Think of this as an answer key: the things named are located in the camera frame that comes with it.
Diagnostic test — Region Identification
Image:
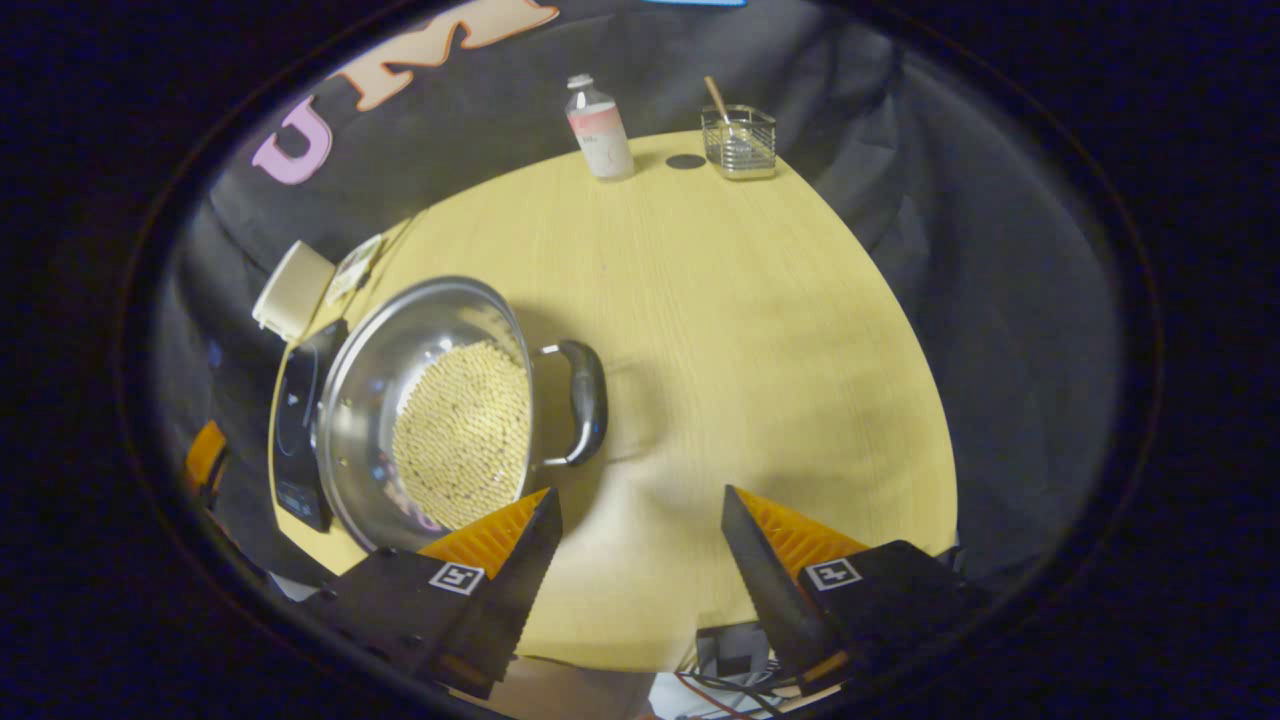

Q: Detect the red cable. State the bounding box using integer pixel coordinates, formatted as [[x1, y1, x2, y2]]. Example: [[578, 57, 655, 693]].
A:
[[672, 680, 743, 720]]

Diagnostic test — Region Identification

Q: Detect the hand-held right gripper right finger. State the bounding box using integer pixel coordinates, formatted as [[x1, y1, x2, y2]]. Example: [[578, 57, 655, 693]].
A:
[[721, 485, 988, 698]]

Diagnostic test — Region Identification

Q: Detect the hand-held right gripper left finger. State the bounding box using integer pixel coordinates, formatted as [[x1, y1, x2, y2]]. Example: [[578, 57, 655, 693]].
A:
[[298, 487, 564, 700]]

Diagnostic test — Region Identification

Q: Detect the black cable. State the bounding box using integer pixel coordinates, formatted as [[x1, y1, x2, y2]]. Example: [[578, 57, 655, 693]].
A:
[[680, 670, 796, 717]]

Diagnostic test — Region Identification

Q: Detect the white toaster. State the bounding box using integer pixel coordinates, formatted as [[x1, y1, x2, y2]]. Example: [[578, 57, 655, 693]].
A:
[[252, 240, 337, 343]]

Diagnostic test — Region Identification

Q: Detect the clear bottle with pink label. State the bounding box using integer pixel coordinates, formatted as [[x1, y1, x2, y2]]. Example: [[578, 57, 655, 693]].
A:
[[565, 73, 636, 182]]

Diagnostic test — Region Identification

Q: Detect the clear wire basket holder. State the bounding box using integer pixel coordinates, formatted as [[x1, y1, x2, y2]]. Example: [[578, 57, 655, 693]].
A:
[[700, 104, 778, 181]]

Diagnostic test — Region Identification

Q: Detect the black induction cooktop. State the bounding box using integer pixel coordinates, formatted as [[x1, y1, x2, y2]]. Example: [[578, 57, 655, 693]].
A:
[[273, 318, 349, 533]]

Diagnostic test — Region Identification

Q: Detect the layer of pale soybeans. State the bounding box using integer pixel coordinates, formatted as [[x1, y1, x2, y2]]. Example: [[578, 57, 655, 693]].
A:
[[392, 341, 533, 531]]

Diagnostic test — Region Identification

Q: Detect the white divided dish of beans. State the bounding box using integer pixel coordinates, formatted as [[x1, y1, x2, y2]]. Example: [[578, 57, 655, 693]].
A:
[[325, 234, 386, 306]]

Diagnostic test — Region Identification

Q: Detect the steel pot with black handles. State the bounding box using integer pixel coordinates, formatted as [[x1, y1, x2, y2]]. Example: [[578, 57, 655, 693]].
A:
[[313, 276, 609, 554]]

